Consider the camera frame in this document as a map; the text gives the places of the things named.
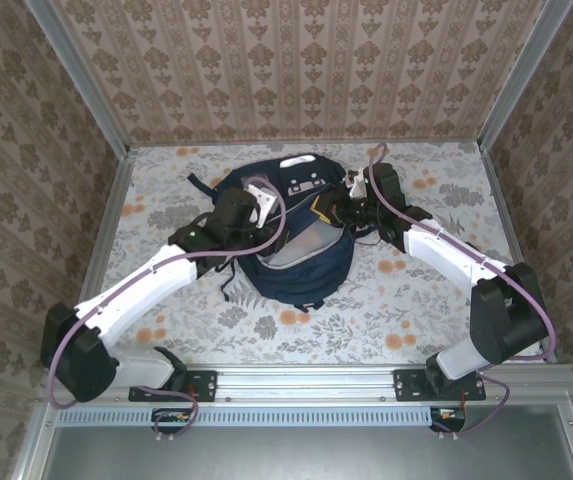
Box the navy blue backpack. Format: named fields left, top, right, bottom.
left=187, top=153, right=367, bottom=314

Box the aluminium front rail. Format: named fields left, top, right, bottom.
left=40, top=364, right=573, bottom=401

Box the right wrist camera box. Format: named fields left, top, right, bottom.
left=344, top=162, right=408, bottom=206

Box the floral table cover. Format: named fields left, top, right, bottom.
left=73, top=142, right=550, bottom=365

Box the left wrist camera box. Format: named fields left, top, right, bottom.
left=214, top=183, right=278, bottom=229

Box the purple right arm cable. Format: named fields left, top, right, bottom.
left=365, top=143, right=558, bottom=441

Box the grey metal panel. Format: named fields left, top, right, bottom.
left=13, top=399, right=573, bottom=480

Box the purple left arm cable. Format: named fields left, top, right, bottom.
left=47, top=174, right=288, bottom=441

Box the slotted light blue cable duct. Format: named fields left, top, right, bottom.
left=58, top=405, right=440, bottom=427

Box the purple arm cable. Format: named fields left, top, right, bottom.
left=365, top=143, right=558, bottom=441
left=47, top=174, right=288, bottom=441

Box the aluminium table side rail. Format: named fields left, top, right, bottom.
left=480, top=144, right=560, bottom=364

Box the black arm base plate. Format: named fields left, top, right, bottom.
left=393, top=368, right=487, bottom=402
left=128, top=369, right=218, bottom=403

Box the aluminium frame post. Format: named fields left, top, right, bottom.
left=24, top=0, right=132, bottom=156
left=478, top=0, right=573, bottom=151

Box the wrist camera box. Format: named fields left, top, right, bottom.
left=344, top=162, right=408, bottom=206
left=214, top=183, right=278, bottom=229

